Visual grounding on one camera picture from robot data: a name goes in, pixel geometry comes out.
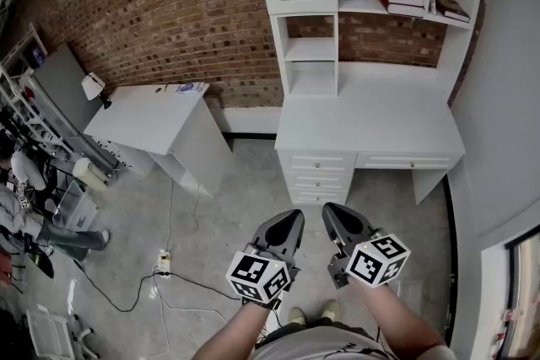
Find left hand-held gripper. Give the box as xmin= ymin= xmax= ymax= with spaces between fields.
xmin=225 ymin=208 xmax=306 ymax=305

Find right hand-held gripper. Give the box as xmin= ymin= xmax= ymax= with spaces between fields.
xmin=321 ymin=202 xmax=412 ymax=290

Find person's right forearm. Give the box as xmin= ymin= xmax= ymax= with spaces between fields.
xmin=348 ymin=277 xmax=448 ymax=360

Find person's left forearm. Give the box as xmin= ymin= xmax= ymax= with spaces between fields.
xmin=192 ymin=301 xmax=275 ymax=360

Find white desk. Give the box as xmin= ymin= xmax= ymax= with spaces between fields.
xmin=273 ymin=61 xmax=467 ymax=207

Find person's right shoe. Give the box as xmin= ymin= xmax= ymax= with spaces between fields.
xmin=320 ymin=298 xmax=341 ymax=322

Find person's shoe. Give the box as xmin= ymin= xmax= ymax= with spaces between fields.
xmin=320 ymin=298 xmax=341 ymax=322
xmin=288 ymin=306 xmax=308 ymax=326

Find person's left shoe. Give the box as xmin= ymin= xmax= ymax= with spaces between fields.
xmin=288 ymin=306 xmax=308 ymax=326

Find person's dark trousers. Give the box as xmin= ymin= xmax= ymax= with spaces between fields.
xmin=262 ymin=317 xmax=338 ymax=337

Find person's white shirt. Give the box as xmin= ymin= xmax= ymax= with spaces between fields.
xmin=251 ymin=324 xmax=392 ymax=360

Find white framed window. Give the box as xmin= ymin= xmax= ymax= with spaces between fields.
xmin=479 ymin=223 xmax=540 ymax=360

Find white and purple booklet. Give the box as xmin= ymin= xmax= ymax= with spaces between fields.
xmin=174 ymin=82 xmax=210 ymax=96

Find plain white side table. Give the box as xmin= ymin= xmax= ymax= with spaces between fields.
xmin=83 ymin=82 xmax=235 ymax=199

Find white paper roll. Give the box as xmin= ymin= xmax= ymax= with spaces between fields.
xmin=72 ymin=157 xmax=110 ymax=191

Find clear plastic storage bin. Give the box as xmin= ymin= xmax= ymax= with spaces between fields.
xmin=51 ymin=180 xmax=100 ymax=231

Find white shade table lamp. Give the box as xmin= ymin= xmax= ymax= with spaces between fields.
xmin=80 ymin=72 xmax=113 ymax=111

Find white slatted chair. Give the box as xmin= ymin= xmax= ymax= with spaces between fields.
xmin=24 ymin=309 xmax=99 ymax=360

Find grey metal cabinet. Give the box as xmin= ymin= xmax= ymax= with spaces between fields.
xmin=32 ymin=43 xmax=116 ymax=170

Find dark hardcover book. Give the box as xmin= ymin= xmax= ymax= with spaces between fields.
xmin=434 ymin=0 xmax=472 ymax=24

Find white floor cable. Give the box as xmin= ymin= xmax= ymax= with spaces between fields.
xmin=149 ymin=176 xmax=202 ymax=355

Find black floor cable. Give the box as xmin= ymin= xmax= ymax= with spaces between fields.
xmin=73 ymin=260 xmax=242 ymax=314

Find white wire rack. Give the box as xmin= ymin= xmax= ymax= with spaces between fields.
xmin=0 ymin=24 xmax=73 ymax=158

